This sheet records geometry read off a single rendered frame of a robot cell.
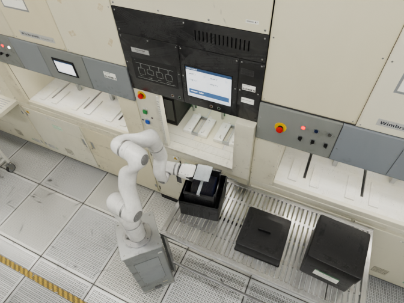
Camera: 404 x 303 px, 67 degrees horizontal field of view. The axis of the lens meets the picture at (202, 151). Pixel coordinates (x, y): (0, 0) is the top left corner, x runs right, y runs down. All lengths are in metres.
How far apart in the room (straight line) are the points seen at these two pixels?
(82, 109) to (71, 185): 0.95
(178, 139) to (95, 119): 0.79
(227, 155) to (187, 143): 0.33
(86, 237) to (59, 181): 0.80
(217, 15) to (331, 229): 1.33
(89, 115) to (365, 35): 2.24
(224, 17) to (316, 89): 0.56
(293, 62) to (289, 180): 0.98
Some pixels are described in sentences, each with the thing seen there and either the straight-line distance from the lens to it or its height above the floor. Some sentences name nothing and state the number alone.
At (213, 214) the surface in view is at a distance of 2.07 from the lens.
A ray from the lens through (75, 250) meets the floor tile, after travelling 3.16.
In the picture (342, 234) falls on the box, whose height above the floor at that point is 1.01.
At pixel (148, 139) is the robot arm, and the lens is 1.66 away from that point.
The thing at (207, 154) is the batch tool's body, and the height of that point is 0.87.
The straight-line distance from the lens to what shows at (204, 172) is 1.94.
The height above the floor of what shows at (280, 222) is 0.86.
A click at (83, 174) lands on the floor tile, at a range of 3.61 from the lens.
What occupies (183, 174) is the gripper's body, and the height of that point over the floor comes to 1.11.
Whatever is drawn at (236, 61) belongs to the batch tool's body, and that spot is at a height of 1.78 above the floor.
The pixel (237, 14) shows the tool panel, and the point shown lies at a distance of 1.51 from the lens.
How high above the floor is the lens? 2.68
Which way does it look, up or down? 50 degrees down
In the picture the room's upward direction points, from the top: 4 degrees counter-clockwise
